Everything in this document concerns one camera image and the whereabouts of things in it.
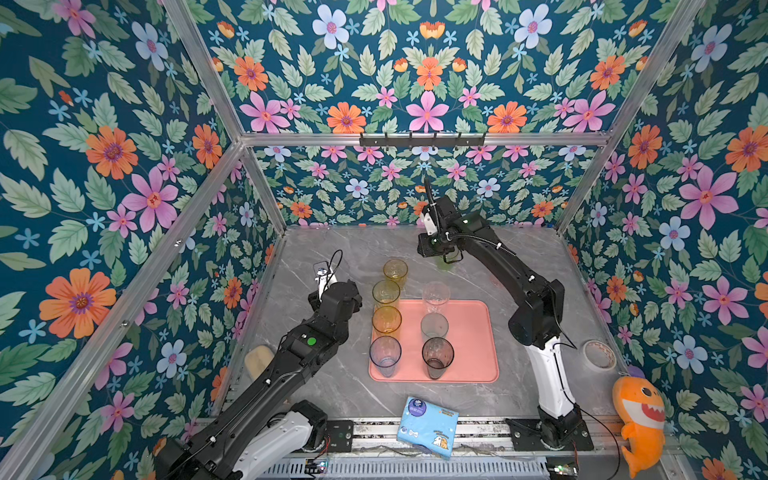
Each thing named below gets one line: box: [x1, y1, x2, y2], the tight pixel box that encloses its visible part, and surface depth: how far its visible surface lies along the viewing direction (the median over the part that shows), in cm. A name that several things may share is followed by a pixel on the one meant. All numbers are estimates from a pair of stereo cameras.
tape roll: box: [582, 340, 617, 372], surface depth 89 cm
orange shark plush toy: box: [612, 376, 666, 478], surface depth 72 cm
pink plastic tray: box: [369, 299, 500, 382], surface depth 89 cm
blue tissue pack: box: [397, 396, 459, 460], surface depth 72 cm
